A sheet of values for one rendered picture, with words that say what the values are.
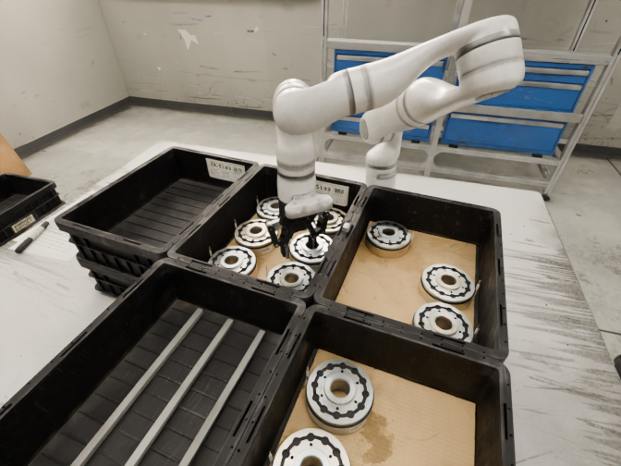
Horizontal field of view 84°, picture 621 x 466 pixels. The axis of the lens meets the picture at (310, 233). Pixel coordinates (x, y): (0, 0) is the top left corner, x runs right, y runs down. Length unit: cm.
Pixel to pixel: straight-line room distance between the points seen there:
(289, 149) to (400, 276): 37
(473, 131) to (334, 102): 217
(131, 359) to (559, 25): 338
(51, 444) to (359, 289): 55
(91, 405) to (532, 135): 265
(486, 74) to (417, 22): 276
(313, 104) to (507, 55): 29
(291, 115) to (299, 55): 303
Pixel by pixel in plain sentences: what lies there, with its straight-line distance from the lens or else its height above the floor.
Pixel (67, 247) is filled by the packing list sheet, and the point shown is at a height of 70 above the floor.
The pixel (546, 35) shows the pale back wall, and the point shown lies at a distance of 348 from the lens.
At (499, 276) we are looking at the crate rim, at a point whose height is 93.
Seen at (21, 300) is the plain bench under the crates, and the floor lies 70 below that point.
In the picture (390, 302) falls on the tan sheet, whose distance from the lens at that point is 72.
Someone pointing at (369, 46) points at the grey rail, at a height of 91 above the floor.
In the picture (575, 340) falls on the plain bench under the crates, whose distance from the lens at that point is 100.
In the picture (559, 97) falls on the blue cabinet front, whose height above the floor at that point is 69.
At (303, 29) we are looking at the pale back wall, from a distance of 352.
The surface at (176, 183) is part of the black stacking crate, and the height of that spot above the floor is 83.
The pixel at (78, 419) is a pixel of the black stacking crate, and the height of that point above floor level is 83.
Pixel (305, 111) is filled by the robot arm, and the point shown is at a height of 119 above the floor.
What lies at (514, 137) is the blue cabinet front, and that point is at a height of 42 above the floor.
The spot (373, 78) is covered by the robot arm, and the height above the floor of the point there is 123.
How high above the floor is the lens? 137
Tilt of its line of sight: 39 degrees down
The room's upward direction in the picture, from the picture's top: straight up
